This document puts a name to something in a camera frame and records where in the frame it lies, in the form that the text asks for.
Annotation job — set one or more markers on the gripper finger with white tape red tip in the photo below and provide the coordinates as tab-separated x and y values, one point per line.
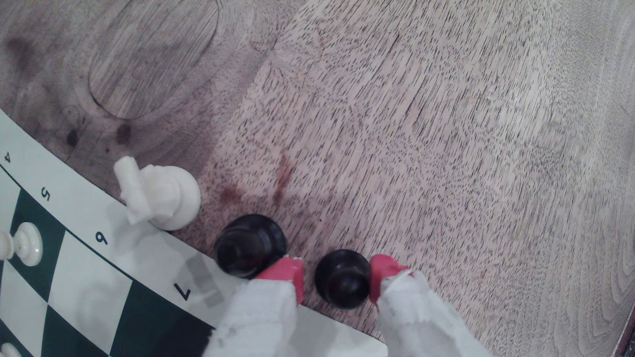
258	317
416	322

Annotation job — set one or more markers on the black chess pawn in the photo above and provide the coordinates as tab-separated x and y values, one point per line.
342	280

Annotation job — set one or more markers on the white chess knight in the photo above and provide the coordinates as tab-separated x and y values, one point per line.
163	198

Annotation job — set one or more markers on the green white chess board mat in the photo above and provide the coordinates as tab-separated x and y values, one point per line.
89	287

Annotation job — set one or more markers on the white chess pawn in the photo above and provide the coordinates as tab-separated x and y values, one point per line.
7	350
25	244

